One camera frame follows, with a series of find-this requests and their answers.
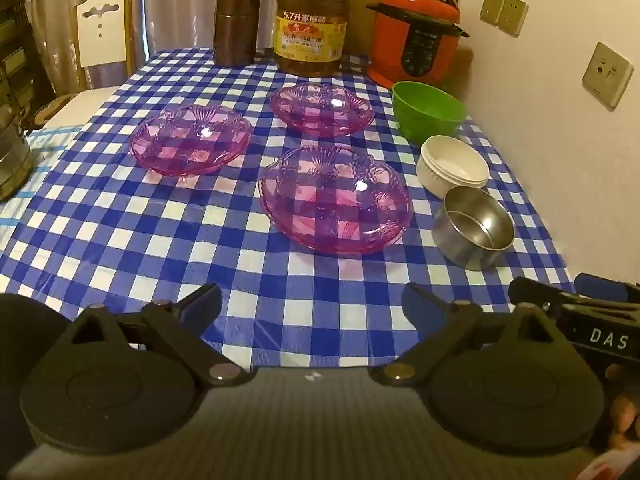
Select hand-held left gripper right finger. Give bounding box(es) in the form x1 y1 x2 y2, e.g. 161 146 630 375
367 281 576 388

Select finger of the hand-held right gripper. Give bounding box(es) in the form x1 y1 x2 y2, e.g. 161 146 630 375
508 276 577 317
574 272 640 307

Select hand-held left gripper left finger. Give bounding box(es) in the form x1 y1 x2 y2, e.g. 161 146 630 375
55 282 251 388

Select stainless steel bowl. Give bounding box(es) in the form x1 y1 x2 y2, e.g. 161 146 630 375
431 185 516 271

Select pink glass plate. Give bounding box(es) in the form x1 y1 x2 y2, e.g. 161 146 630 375
270 82 375 137
258 144 414 255
131 105 252 177

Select white ceramic bowl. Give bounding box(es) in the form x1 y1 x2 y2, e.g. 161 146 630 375
416 135 490 197

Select green plastic bowl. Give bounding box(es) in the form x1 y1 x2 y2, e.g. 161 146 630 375
391 81 467 145

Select person's right hand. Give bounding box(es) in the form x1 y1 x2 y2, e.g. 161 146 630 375
604 364 640 453

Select blue white checked tablecloth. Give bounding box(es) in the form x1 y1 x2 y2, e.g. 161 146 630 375
0 47 576 376

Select tiered steel food container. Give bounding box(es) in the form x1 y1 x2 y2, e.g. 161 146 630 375
0 120 38 201

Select red electric pressure cooker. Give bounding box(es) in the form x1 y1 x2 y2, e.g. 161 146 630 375
366 0 471 90

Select brown cylindrical canister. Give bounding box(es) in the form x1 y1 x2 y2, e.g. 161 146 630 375
213 0 262 67

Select white wooden chair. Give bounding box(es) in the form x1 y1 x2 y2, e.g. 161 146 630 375
32 0 135 128

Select large cooking oil bottle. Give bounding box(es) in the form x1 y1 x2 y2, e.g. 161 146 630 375
272 0 354 77

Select beige curtain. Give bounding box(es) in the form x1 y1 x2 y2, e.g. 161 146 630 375
30 0 281 91

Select dark folding rack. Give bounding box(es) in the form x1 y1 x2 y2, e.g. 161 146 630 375
0 0 56 126

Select gold wall socket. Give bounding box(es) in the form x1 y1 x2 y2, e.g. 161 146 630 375
582 41 634 110

